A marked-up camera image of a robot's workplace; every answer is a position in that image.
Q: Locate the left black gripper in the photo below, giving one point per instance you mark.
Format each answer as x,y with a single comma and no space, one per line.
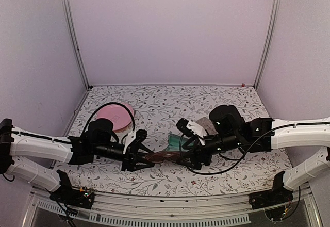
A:
131,152

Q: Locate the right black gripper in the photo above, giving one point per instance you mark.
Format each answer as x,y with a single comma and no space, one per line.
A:
197,150

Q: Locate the brown sunglasses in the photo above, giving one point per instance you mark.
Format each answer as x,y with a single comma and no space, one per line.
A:
162,156

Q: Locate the blue glasses case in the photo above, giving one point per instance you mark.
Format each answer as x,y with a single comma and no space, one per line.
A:
173,142

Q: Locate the grey glasses case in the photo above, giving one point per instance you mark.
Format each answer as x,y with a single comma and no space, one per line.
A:
207,125

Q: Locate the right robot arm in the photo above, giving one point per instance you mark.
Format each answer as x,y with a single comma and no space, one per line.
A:
258,135

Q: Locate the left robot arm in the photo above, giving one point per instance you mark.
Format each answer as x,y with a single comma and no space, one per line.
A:
98,140

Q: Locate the pink plate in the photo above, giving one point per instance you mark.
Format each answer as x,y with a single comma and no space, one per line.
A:
118,115

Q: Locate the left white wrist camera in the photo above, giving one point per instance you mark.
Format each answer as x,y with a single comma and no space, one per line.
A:
135,139

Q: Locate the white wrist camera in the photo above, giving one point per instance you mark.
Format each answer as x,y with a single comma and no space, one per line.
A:
135,139
190,128

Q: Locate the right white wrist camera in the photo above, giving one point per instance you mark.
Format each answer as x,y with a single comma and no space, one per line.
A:
190,128

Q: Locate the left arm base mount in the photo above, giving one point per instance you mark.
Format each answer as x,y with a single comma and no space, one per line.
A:
66,194

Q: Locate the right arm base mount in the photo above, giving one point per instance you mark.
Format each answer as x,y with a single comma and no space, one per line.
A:
274,196

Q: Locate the front aluminium rail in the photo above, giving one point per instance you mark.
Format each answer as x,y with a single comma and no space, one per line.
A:
111,209

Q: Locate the left aluminium frame post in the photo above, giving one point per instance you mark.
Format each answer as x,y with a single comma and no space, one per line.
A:
74,42

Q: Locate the aluminium frame post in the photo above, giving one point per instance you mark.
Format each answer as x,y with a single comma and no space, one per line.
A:
74,42
267,45

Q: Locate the right aluminium frame post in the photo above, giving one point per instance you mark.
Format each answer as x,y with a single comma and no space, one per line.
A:
267,45

